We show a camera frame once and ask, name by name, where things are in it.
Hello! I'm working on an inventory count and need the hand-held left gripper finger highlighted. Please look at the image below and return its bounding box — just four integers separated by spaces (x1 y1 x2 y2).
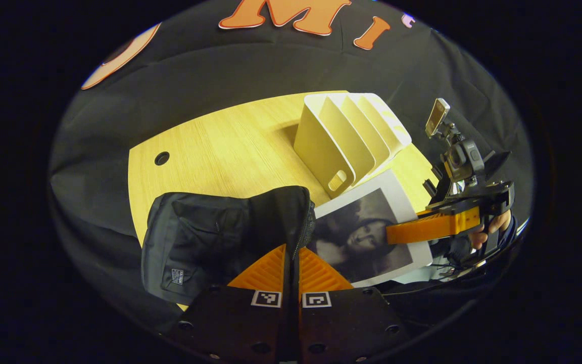
167 244 292 364
291 246 412 364

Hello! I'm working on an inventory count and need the white portrait cover book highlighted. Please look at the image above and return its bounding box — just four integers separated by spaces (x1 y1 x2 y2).
307 169 434 289

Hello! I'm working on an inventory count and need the black schoolbag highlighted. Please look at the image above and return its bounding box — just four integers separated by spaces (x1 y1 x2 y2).
141 186 318 306

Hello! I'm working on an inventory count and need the white bookshelf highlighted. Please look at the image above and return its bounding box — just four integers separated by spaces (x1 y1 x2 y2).
294 93 413 199

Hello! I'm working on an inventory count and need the black backdrop cloth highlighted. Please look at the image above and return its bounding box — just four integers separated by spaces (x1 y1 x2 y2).
48 0 534 334

